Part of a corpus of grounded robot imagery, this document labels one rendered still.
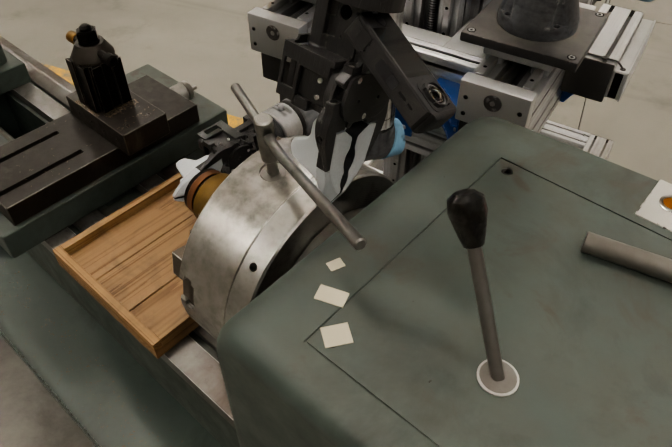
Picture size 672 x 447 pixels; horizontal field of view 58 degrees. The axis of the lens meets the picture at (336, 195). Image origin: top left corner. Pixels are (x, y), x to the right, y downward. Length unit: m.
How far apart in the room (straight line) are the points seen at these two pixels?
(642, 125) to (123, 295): 2.61
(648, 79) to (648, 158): 0.68
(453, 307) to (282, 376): 0.17
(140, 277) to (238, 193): 0.43
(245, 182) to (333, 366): 0.29
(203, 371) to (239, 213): 0.36
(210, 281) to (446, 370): 0.32
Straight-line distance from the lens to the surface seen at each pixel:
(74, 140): 1.33
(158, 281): 1.12
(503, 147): 0.78
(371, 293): 0.60
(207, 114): 1.40
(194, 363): 1.03
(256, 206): 0.73
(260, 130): 0.69
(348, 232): 0.53
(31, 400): 2.17
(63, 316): 1.59
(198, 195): 0.93
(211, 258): 0.75
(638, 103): 3.38
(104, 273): 1.17
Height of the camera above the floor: 1.73
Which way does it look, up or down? 43 degrees down
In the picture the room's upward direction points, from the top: straight up
